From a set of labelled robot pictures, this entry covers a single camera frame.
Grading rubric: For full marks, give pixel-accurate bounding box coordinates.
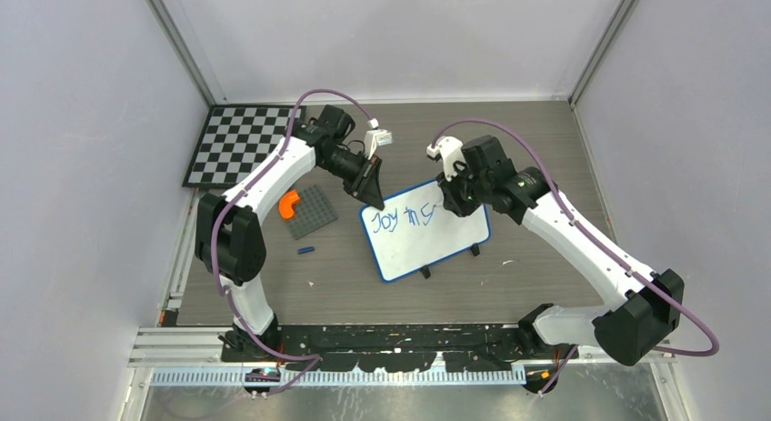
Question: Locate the slotted aluminium cable duct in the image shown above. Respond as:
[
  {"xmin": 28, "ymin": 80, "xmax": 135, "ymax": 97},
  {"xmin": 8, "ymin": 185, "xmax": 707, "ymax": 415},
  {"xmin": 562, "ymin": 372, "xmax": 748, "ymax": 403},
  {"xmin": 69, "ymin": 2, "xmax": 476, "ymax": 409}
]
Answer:
[{"xmin": 150, "ymin": 365, "xmax": 526, "ymax": 387}]

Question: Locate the black white checkerboard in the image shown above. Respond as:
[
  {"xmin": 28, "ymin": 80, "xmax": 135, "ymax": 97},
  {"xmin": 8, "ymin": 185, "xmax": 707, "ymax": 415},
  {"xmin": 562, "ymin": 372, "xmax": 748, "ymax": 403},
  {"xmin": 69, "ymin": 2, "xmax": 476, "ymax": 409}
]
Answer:
[{"xmin": 182, "ymin": 104, "xmax": 292, "ymax": 189}]

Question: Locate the blue framed whiteboard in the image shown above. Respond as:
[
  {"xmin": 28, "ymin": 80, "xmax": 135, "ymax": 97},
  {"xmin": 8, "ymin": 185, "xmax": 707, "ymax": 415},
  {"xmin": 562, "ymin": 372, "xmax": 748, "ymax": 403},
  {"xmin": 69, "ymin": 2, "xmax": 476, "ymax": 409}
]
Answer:
[{"xmin": 359, "ymin": 178, "xmax": 491, "ymax": 282}]

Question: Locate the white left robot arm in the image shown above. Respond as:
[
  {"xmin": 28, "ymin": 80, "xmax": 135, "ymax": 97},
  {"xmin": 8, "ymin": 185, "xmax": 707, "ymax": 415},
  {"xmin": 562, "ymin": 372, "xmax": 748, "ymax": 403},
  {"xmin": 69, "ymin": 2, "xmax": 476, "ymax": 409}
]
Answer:
[{"xmin": 195, "ymin": 105, "xmax": 394, "ymax": 361}]

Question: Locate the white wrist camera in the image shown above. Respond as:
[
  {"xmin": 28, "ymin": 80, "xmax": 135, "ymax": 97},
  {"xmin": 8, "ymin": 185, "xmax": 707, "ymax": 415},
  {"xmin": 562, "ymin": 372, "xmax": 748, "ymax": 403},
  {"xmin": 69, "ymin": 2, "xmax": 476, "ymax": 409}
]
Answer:
[
  {"xmin": 363, "ymin": 118, "xmax": 394, "ymax": 159},
  {"xmin": 426, "ymin": 136, "xmax": 465, "ymax": 181}
]

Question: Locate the grey studded baseplate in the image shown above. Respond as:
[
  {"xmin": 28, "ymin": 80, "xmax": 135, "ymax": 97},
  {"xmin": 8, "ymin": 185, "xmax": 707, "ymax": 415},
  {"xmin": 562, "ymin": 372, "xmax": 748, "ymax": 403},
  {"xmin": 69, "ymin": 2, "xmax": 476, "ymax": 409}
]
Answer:
[{"xmin": 285, "ymin": 185, "xmax": 338, "ymax": 240}]

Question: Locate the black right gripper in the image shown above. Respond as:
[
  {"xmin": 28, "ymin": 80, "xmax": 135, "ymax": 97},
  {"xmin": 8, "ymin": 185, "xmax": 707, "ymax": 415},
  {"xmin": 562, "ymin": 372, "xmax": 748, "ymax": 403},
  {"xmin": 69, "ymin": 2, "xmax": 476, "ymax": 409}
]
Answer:
[{"xmin": 437, "ymin": 159, "xmax": 491, "ymax": 216}]

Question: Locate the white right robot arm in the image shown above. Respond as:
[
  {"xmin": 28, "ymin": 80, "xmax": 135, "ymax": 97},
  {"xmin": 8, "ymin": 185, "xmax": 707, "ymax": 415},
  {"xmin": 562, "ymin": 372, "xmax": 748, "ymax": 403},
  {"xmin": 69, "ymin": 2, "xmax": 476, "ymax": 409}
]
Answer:
[{"xmin": 426, "ymin": 135, "xmax": 685, "ymax": 366}]

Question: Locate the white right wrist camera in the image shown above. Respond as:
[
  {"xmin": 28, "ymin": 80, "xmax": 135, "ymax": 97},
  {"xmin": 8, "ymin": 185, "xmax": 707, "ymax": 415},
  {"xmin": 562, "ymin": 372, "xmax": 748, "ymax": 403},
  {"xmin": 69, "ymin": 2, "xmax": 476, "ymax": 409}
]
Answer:
[{"xmin": 426, "ymin": 136, "xmax": 465, "ymax": 181}]

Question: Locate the orange curved block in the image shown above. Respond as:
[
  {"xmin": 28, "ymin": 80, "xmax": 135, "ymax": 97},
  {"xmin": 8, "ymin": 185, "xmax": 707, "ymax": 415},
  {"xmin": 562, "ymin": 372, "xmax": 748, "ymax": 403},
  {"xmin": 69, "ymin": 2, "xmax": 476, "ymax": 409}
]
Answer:
[{"xmin": 278, "ymin": 190, "xmax": 302, "ymax": 220}]

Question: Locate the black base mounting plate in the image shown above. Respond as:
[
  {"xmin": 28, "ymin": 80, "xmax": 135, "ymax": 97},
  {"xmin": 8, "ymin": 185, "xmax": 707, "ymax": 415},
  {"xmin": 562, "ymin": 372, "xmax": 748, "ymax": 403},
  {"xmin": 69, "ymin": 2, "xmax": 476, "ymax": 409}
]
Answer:
[{"xmin": 218, "ymin": 324, "xmax": 577, "ymax": 373}]

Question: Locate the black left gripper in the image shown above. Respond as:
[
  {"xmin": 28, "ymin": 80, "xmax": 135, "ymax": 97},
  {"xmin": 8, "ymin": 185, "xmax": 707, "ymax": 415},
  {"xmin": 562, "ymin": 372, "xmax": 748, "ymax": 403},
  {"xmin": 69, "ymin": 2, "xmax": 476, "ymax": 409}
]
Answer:
[{"xmin": 320, "ymin": 148, "xmax": 386, "ymax": 211}]

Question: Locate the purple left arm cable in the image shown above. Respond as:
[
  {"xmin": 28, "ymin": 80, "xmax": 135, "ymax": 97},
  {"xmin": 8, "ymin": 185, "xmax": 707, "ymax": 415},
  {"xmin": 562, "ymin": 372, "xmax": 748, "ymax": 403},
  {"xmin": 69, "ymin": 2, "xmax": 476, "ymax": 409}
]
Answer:
[{"xmin": 212, "ymin": 87, "xmax": 378, "ymax": 396}]

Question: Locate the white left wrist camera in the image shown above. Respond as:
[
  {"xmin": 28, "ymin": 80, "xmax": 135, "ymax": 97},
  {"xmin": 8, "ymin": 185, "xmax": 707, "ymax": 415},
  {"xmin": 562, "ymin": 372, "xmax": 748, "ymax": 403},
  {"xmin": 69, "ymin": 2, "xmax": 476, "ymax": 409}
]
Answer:
[{"xmin": 363, "ymin": 118, "xmax": 394, "ymax": 159}]

